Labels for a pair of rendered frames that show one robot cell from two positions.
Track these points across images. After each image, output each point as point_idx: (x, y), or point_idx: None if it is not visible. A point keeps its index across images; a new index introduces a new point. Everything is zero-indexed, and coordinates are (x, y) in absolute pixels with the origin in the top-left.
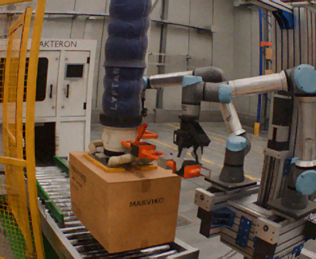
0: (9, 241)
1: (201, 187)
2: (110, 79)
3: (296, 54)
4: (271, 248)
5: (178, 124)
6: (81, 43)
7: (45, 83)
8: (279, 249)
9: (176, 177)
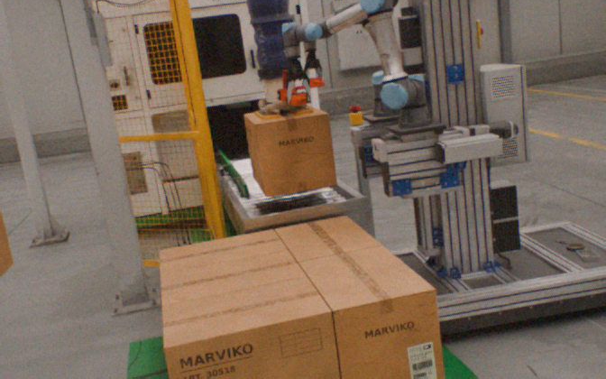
0: None
1: (510, 171)
2: (257, 36)
3: None
4: (387, 170)
5: (546, 86)
6: None
7: (242, 50)
8: (396, 171)
9: (322, 115)
